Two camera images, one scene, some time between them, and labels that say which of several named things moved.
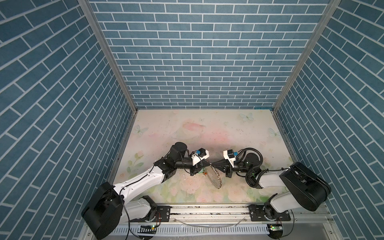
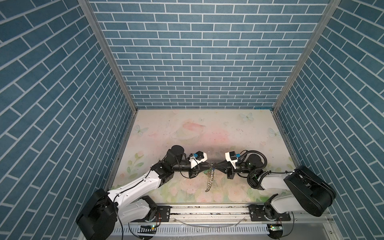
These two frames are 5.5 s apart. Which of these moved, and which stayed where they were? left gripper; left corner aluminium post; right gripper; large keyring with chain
Moved: large keyring with chain
Stayed: left gripper; left corner aluminium post; right gripper
